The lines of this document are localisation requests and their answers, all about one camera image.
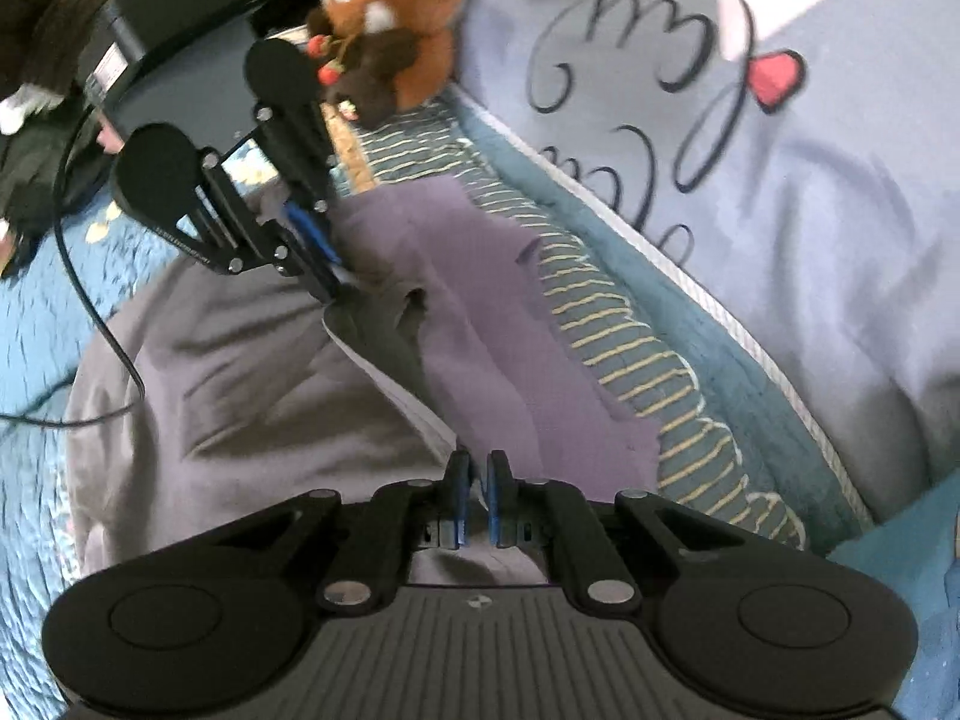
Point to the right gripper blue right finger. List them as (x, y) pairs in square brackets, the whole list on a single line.
[(501, 496)]

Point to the purple garment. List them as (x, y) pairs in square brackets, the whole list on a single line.
[(455, 294)]

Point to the lavender script pillow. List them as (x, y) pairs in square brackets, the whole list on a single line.
[(797, 158)]

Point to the blue cartoon police pillow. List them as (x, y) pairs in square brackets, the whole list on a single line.
[(916, 555)]

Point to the black garment pile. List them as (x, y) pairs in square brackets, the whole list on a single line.
[(42, 41)]

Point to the red panda plush toy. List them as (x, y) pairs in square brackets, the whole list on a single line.
[(379, 58)]

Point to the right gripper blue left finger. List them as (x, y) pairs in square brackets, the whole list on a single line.
[(454, 501)]

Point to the grey floral sweatshirt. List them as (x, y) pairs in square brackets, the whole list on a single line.
[(210, 397)]

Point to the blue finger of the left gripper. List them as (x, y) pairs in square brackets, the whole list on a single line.
[(317, 255)]

